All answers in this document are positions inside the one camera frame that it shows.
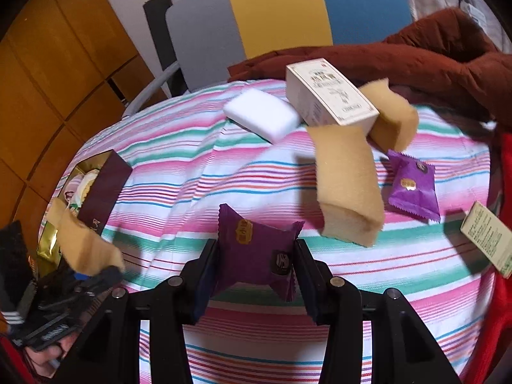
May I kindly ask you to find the white sponge block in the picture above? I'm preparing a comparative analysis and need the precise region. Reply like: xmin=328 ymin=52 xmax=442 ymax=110
xmin=223 ymin=89 xmax=301 ymax=144

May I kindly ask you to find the striped bedsheet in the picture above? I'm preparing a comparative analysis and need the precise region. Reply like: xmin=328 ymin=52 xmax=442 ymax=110
xmin=40 ymin=79 xmax=500 ymax=384

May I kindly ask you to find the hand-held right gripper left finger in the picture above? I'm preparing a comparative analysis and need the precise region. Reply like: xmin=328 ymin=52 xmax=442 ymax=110
xmin=52 ymin=239 xmax=220 ymax=384

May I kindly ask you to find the grey metal tube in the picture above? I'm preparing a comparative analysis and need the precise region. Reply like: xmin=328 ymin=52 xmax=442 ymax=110
xmin=122 ymin=62 xmax=180 ymax=118

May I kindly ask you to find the grey yellow blue chair backrest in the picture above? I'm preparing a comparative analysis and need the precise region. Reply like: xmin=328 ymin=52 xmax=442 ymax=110
xmin=165 ymin=0 xmax=412 ymax=92

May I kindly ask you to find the tan sponge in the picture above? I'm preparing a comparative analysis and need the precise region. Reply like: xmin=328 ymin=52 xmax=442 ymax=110
xmin=360 ymin=77 xmax=420 ymax=152
xmin=46 ymin=198 xmax=125 ymax=276
xmin=307 ymin=124 xmax=385 ymax=247

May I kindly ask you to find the wooden wardrobe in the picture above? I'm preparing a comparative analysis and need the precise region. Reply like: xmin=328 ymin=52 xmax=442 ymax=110
xmin=0 ymin=0 xmax=169 ymax=225

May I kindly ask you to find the person's left hand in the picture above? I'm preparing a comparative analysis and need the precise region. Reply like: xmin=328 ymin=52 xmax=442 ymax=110
xmin=24 ymin=340 xmax=67 ymax=377

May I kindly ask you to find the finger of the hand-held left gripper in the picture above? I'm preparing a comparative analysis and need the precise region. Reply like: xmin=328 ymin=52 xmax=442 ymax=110
xmin=74 ymin=266 xmax=124 ymax=289

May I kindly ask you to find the brown padded jacket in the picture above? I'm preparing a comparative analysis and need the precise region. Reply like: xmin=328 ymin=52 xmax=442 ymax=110
xmin=228 ymin=8 xmax=512 ymax=123

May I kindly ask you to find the pale round snack packet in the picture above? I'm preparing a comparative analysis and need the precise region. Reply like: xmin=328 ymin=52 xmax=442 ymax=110
xmin=66 ymin=170 xmax=100 ymax=212

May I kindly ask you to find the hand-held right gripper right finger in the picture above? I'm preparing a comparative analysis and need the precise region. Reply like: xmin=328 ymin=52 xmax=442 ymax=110
xmin=294 ymin=239 xmax=460 ymax=384

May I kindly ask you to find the red cloth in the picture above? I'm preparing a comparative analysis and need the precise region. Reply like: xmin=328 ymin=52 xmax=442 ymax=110
xmin=460 ymin=128 xmax=512 ymax=384

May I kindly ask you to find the black upright post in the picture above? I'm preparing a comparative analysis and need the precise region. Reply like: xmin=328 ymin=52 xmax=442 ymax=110
xmin=143 ymin=0 xmax=188 ymax=97

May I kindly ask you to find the purple snack packet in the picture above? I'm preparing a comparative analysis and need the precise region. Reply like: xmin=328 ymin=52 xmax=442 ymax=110
xmin=386 ymin=149 xmax=441 ymax=221
xmin=211 ymin=203 xmax=305 ymax=302

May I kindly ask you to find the maroon gold-lined tin container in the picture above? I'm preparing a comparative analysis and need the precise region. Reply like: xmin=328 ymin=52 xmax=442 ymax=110
xmin=36 ymin=150 xmax=133 ymax=276

